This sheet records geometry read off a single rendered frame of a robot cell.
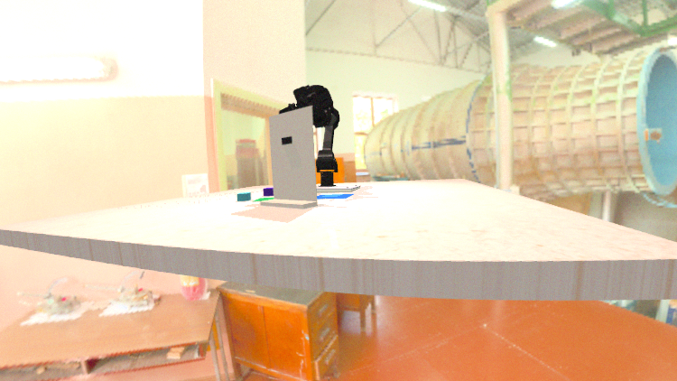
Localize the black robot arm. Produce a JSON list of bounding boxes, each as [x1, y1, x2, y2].
[[292, 85, 339, 187]]

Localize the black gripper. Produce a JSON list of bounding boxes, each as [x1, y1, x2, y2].
[[278, 88, 333, 121]]

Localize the beige panel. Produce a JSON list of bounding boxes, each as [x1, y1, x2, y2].
[[260, 106, 318, 209]]

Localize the light blue cube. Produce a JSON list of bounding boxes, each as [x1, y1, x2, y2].
[[237, 192, 252, 202]]

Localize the light blue square mat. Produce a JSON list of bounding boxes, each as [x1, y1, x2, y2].
[[317, 194, 353, 199]]

